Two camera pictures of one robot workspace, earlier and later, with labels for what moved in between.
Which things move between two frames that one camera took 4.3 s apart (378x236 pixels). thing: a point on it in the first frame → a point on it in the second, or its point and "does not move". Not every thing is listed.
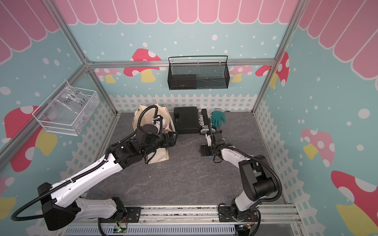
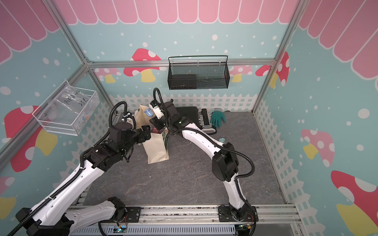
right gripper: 204,150 → 155,122
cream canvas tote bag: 161,155 does not move
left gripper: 172,140 → 146,133
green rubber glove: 216,118 does not move
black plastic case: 186,120 does not move
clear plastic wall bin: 67,110 does not move
